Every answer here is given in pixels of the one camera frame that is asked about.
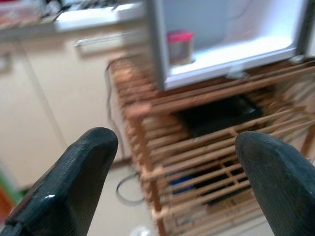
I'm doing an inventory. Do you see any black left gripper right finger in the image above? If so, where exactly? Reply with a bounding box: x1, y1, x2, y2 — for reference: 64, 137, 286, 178
235, 131, 315, 236

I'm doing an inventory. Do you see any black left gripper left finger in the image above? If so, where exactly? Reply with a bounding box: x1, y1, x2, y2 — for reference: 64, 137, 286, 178
4, 127, 119, 236

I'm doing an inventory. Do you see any pink lid plastic container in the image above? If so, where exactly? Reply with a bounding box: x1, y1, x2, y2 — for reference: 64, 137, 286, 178
167, 30, 195, 66

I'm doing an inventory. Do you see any grey mini fridge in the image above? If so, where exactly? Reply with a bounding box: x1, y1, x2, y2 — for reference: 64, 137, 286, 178
146, 0, 315, 92

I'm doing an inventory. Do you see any green cutting board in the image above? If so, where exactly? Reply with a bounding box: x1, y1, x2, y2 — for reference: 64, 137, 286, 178
0, 161, 18, 197

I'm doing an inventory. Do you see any orange cutting board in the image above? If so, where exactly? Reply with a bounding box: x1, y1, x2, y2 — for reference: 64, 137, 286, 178
0, 184, 17, 223

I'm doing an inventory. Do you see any wooden slatted rack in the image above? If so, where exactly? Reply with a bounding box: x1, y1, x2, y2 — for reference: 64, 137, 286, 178
108, 58, 315, 236

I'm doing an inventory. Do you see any beige kitchen cabinet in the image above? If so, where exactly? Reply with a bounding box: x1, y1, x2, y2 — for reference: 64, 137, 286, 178
0, 24, 153, 190

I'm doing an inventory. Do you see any flat black box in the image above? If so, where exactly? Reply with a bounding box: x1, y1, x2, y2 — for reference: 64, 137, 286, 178
177, 94, 264, 140

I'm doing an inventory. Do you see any small blue item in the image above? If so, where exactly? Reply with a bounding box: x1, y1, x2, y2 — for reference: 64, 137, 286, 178
169, 172, 197, 195

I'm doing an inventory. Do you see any beige counter mat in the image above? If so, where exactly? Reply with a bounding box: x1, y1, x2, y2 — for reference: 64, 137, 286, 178
0, 4, 61, 29

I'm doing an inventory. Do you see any silver cabinet handle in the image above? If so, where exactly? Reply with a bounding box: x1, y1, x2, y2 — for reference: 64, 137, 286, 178
73, 33, 148, 50

